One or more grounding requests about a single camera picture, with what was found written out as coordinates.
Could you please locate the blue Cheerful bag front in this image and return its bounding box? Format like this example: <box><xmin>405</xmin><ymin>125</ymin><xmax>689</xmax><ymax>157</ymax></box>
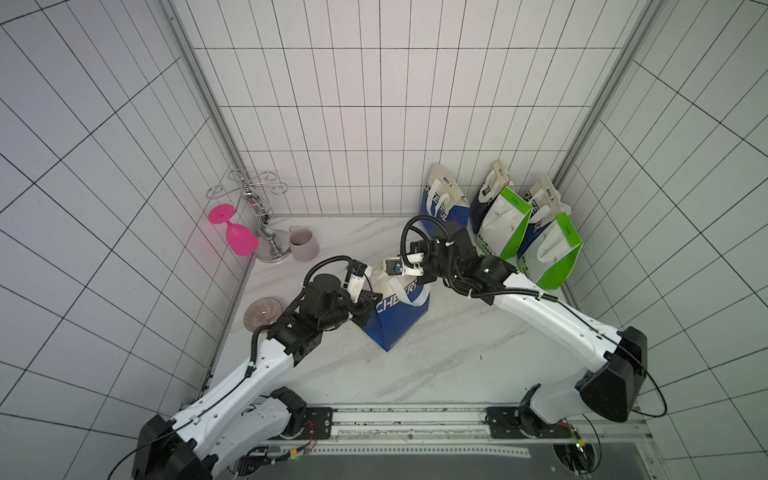
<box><xmin>362</xmin><ymin>267</ymin><xmax>431</xmax><ymax>351</ymax></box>

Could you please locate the blue cheerful bag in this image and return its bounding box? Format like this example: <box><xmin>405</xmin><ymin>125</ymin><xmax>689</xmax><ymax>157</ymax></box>
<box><xmin>362</xmin><ymin>267</ymin><xmax>431</xmax><ymax>351</ymax></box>
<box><xmin>419</xmin><ymin>164</ymin><xmax>470</xmax><ymax>227</ymax></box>

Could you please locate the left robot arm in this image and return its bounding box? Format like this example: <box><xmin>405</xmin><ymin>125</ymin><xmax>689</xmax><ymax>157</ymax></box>
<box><xmin>129</xmin><ymin>274</ymin><xmax>383</xmax><ymax>479</ymax></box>

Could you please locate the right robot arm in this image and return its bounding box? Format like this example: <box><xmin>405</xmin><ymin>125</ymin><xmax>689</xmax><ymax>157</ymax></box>
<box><xmin>400</xmin><ymin>225</ymin><xmax>649</xmax><ymax>424</ymax></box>

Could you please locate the green white bag left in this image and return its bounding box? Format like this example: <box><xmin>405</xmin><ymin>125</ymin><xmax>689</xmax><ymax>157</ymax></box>
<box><xmin>476</xmin><ymin>187</ymin><xmax>533</xmax><ymax>260</ymax></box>

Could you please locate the green white bag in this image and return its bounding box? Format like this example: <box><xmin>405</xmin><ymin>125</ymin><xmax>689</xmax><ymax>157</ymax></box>
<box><xmin>476</xmin><ymin>187</ymin><xmax>533</xmax><ymax>260</ymax></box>
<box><xmin>517</xmin><ymin>212</ymin><xmax>583</xmax><ymax>291</ymax></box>

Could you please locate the dark bag behind left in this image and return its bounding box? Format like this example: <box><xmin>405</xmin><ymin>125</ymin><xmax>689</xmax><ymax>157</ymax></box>
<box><xmin>469</xmin><ymin>161</ymin><xmax>513</xmax><ymax>234</ymax></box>

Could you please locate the green white bag right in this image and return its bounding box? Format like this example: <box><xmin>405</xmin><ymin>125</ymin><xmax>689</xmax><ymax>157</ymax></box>
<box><xmin>517</xmin><ymin>212</ymin><xmax>583</xmax><ymax>291</ymax></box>

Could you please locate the dark blue bag behind right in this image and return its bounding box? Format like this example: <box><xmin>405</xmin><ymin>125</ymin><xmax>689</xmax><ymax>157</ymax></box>
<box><xmin>517</xmin><ymin>174</ymin><xmax>572</xmax><ymax>257</ymax></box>

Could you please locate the mauve ceramic mug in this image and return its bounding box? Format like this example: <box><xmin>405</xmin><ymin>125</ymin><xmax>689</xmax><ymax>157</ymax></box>
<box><xmin>288</xmin><ymin>226</ymin><xmax>319</xmax><ymax>262</ymax></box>

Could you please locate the round drain cover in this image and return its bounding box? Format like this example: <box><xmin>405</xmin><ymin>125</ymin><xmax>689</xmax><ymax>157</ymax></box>
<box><xmin>243</xmin><ymin>297</ymin><xmax>284</xmax><ymax>332</ymax></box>

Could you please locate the chrome glass holder stand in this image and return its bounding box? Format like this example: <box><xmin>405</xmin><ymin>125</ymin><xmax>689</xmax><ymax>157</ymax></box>
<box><xmin>205</xmin><ymin>168</ymin><xmax>290</xmax><ymax>263</ymax></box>

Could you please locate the pink plastic wine glass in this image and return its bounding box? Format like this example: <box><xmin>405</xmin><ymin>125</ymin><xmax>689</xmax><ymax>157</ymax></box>
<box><xmin>208</xmin><ymin>204</ymin><xmax>260</xmax><ymax>257</ymax></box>

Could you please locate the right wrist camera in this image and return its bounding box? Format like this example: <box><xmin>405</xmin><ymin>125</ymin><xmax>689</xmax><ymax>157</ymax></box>
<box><xmin>383</xmin><ymin>253</ymin><xmax>425</xmax><ymax>277</ymax></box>

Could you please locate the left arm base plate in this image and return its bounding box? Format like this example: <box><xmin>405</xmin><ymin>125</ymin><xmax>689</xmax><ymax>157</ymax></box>
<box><xmin>274</xmin><ymin>407</ymin><xmax>335</xmax><ymax>442</ymax></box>

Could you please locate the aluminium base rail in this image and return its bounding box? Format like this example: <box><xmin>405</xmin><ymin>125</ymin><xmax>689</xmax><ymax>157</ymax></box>
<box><xmin>167</xmin><ymin>403</ymin><xmax>652</xmax><ymax>446</ymax></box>

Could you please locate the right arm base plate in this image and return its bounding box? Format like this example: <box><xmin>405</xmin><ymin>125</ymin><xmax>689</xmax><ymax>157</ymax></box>
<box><xmin>485</xmin><ymin>406</ymin><xmax>571</xmax><ymax>440</ymax></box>

